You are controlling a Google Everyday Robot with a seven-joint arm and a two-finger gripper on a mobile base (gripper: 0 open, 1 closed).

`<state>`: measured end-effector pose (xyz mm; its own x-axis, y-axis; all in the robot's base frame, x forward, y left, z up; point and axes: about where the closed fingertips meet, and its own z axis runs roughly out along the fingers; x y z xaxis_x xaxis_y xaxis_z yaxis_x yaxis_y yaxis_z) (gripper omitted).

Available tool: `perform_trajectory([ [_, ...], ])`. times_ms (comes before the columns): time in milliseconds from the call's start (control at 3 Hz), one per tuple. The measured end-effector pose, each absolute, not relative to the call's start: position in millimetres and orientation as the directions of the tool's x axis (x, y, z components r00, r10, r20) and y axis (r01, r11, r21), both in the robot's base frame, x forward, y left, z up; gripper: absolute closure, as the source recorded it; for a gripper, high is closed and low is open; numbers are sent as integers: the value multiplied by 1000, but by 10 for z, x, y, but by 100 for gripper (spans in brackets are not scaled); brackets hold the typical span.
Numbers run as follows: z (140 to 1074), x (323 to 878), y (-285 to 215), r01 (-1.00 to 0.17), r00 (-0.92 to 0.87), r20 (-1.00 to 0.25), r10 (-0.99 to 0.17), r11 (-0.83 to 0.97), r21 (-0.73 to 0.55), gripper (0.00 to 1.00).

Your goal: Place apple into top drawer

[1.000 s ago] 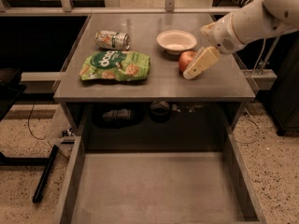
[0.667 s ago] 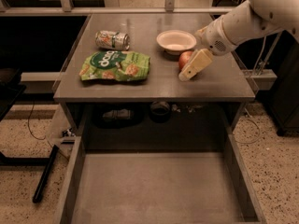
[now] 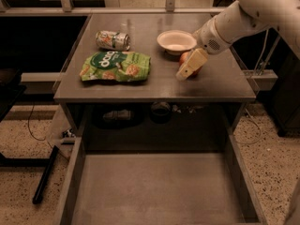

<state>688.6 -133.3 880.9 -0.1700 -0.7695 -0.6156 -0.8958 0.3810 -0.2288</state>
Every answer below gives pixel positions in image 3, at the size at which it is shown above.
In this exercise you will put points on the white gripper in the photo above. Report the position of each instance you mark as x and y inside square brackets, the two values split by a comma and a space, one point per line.
[206, 39]

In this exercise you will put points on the red apple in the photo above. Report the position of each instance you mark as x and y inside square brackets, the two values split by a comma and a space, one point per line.
[183, 58]

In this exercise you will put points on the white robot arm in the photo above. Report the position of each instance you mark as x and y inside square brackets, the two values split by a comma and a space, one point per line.
[243, 18]

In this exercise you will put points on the open grey top drawer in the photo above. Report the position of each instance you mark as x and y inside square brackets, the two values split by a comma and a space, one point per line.
[158, 182]

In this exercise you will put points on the white paper bowl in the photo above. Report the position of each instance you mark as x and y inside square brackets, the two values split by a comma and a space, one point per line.
[176, 42]

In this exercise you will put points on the dark round cup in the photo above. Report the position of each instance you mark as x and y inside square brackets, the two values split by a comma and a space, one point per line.
[160, 112]

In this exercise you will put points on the grey cabinet table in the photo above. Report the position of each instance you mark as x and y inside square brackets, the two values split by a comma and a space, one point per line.
[221, 79]

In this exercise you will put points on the green snack bag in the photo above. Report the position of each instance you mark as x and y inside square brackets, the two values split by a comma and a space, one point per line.
[122, 67]

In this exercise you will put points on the crushed soda can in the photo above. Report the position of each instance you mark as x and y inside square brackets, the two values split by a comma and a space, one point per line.
[111, 40]

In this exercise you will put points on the crumpled item under table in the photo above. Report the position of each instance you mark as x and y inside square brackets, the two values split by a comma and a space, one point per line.
[121, 115]

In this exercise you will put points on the black chair base leg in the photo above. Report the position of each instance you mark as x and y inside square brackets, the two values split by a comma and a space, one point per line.
[38, 197]

